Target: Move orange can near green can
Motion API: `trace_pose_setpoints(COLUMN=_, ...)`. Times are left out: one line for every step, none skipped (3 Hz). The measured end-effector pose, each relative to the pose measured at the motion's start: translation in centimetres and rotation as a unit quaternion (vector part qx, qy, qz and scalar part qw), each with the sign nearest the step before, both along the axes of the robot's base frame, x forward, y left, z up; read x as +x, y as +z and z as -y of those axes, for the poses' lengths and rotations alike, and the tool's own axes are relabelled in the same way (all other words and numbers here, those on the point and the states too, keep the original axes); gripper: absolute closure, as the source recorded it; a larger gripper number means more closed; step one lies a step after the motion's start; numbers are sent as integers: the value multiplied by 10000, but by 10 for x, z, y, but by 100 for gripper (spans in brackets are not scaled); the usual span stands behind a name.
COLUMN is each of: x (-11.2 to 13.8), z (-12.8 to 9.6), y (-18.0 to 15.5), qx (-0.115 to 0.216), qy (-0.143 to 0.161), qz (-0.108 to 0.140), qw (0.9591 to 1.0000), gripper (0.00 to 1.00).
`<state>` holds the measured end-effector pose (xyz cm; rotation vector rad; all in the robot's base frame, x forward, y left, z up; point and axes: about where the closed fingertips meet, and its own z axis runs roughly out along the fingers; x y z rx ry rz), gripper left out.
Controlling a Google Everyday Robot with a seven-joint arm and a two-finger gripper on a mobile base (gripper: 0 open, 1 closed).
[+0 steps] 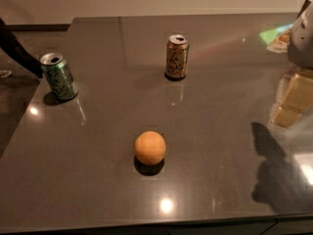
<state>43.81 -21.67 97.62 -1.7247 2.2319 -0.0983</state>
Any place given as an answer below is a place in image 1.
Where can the person's shoe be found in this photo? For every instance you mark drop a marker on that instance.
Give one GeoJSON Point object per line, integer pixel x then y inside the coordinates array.
{"type": "Point", "coordinates": [5, 73]}

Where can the orange soda can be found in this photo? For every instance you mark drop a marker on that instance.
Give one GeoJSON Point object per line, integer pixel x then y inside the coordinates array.
{"type": "Point", "coordinates": [176, 57]}

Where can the green soda can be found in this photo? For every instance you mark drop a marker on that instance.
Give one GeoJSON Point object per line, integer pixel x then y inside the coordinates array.
{"type": "Point", "coordinates": [58, 74]}

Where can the orange ball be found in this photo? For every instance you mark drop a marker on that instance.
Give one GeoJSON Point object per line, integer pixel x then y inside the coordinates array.
{"type": "Point", "coordinates": [150, 148]}

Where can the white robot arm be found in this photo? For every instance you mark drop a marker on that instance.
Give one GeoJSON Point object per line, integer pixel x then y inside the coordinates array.
{"type": "Point", "coordinates": [297, 42]}

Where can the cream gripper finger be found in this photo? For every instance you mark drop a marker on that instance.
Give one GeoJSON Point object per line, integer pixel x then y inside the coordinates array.
{"type": "Point", "coordinates": [284, 117]}
{"type": "Point", "coordinates": [295, 93]}

